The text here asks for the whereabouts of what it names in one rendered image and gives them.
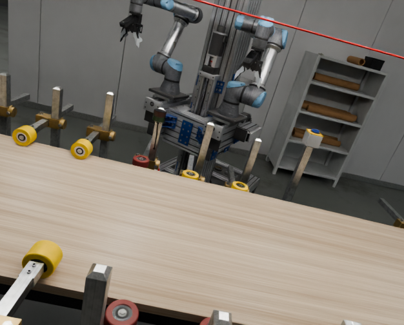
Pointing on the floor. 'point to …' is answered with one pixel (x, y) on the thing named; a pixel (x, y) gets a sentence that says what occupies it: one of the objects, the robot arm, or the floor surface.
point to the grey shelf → (343, 102)
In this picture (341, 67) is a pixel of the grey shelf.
